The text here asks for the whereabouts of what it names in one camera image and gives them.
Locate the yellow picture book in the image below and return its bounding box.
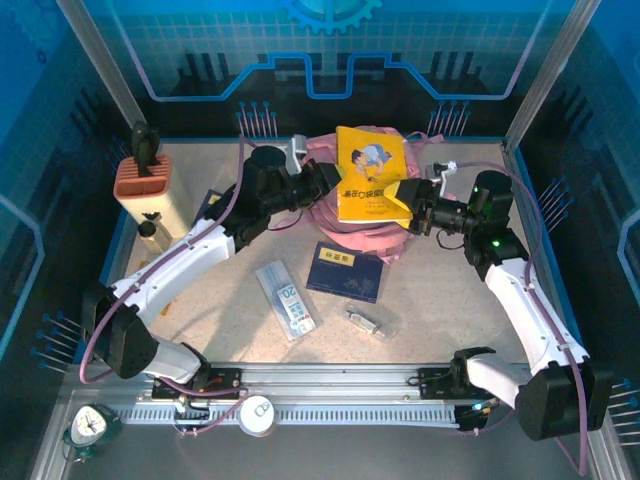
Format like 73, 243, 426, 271
334, 125, 414, 225

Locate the pink student backpack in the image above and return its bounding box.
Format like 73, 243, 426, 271
294, 132, 446, 261

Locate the dark blue notebook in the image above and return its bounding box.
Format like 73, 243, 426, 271
305, 241, 385, 305
202, 188, 227, 217

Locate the small clear plastic packet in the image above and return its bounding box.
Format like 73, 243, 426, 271
343, 302, 401, 342

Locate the clear pen pack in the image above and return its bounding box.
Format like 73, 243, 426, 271
254, 259, 320, 342

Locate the cream knife block orange top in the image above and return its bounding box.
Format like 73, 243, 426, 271
113, 153, 194, 240

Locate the small bottle with black cap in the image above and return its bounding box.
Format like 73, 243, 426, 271
137, 212, 174, 254

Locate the aluminium front beam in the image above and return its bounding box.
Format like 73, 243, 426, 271
64, 362, 599, 406

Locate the silver tin can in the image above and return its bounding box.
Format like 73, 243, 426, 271
237, 395, 276, 439

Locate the green alarm clock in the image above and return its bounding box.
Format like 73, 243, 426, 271
62, 403, 123, 464

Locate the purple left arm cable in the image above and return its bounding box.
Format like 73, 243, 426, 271
78, 133, 253, 440

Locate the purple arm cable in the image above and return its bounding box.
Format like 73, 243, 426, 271
78, 133, 253, 440
449, 158, 591, 477

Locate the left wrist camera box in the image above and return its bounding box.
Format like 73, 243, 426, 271
287, 133, 309, 174

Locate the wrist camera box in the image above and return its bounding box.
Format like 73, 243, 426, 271
287, 133, 309, 174
424, 159, 459, 196

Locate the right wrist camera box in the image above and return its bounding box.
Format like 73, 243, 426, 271
424, 159, 459, 196

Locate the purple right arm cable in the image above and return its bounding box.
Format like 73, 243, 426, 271
449, 158, 591, 477

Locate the black knife handle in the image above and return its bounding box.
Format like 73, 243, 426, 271
138, 139, 157, 179
131, 121, 161, 151

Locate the aluminium frame post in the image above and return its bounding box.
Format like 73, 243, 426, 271
502, 0, 601, 154
55, 0, 140, 139

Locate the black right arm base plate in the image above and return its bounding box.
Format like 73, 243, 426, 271
417, 366, 510, 401

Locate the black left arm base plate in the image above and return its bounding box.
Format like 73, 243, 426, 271
151, 367, 245, 401

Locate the white slotted cable duct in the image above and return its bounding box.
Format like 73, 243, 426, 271
112, 403, 461, 427

